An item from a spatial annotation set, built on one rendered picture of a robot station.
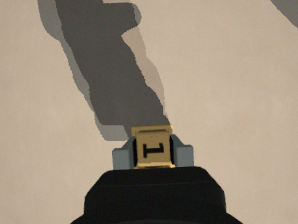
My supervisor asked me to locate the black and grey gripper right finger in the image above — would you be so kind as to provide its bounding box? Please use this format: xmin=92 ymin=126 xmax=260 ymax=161
xmin=169 ymin=134 xmax=194 ymax=167

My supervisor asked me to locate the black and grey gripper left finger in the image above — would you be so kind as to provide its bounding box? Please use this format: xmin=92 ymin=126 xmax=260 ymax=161
xmin=112 ymin=136 xmax=138 ymax=170

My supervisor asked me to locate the orange open tray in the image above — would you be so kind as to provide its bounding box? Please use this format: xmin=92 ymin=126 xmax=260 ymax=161
xmin=131 ymin=124 xmax=173 ymax=136

